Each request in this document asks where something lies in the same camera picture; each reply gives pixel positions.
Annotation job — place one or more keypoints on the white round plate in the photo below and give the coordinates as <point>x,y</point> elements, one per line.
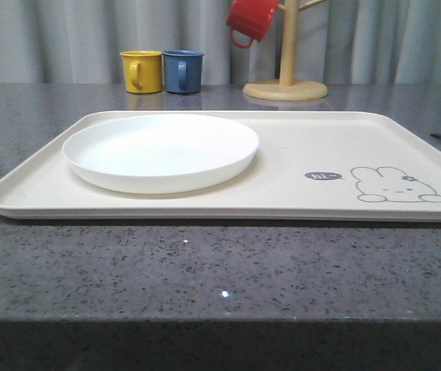
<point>161,153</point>

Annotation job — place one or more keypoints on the beige rabbit serving tray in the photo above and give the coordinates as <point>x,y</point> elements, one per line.
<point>311,165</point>

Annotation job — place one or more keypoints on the wooden mug tree stand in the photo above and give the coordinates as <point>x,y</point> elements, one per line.
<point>287,87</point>

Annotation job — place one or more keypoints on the blue mug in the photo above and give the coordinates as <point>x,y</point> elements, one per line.
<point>182,71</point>

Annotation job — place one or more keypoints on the yellow mug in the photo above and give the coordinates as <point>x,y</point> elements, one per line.
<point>142,71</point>

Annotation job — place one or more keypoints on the red mug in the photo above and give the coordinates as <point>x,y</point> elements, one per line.
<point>251,18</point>

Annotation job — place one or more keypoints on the grey pleated curtain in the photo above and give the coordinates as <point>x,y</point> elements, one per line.
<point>338,41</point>

